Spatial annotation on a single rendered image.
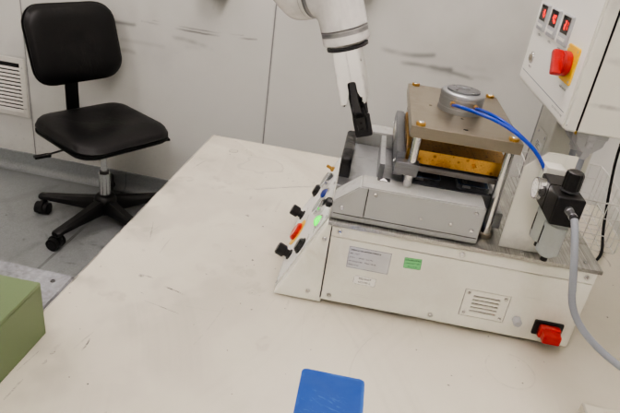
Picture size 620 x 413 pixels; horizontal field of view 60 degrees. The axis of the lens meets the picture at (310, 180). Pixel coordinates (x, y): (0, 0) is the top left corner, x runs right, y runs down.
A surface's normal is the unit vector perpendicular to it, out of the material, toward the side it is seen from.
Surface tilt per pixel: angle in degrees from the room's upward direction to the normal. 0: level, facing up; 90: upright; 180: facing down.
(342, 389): 0
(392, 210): 90
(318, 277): 90
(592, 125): 90
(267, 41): 90
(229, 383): 0
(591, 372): 0
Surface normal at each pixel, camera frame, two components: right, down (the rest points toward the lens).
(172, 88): -0.16, 0.41
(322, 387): 0.13, -0.89
